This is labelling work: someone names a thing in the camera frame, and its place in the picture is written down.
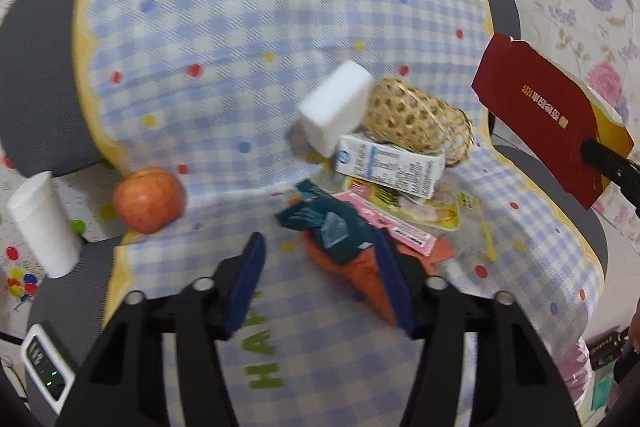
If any teal bag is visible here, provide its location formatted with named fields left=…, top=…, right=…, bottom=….
left=591, top=376, right=615, bottom=412

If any white milk carton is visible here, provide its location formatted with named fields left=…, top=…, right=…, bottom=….
left=334, top=133, right=447, bottom=200

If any red apple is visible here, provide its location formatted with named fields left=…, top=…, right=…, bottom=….
left=112, top=167, right=186, bottom=235

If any pink packet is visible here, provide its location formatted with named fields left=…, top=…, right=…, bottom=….
left=334, top=191, right=435, bottom=258

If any white foam block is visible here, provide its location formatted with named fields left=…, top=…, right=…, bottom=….
left=297, top=59, right=373, bottom=158

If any balloon print plastic sheet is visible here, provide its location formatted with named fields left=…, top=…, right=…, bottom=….
left=0, top=0, right=131, bottom=313

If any teal plastic wrapper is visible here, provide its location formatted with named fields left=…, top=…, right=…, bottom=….
left=275, top=179, right=383, bottom=265

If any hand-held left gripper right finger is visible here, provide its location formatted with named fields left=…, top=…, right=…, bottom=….
left=374, top=229, right=577, bottom=427

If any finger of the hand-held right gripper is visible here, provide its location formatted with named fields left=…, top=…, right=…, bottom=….
left=580, top=138, right=640, bottom=218

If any orange snack bag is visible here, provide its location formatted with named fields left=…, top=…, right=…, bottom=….
left=299, top=229, right=456, bottom=328

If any red paper envelope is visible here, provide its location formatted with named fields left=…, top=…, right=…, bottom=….
left=471, top=33, right=636, bottom=212

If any yellow snack packet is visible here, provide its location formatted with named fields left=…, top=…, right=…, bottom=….
left=345, top=176, right=473, bottom=233

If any grey office chair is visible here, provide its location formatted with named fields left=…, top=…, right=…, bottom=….
left=0, top=0, right=608, bottom=427

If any trash bin with pink bag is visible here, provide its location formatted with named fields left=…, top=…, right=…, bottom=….
left=555, top=337, right=593, bottom=410

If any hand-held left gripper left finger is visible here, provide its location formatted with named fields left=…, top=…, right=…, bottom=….
left=54, top=232, right=268, bottom=427

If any woven bamboo basket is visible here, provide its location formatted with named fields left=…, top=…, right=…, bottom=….
left=362, top=77, right=476, bottom=168

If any white device with screen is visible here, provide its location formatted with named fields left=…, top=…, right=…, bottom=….
left=20, top=321, right=78, bottom=413

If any checkered dotted cloth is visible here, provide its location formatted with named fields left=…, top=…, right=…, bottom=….
left=70, top=0, right=606, bottom=427

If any black box with gold print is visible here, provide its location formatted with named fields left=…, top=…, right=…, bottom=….
left=586, top=326, right=632, bottom=373

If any white paper roll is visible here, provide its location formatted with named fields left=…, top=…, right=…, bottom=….
left=6, top=171, right=85, bottom=280

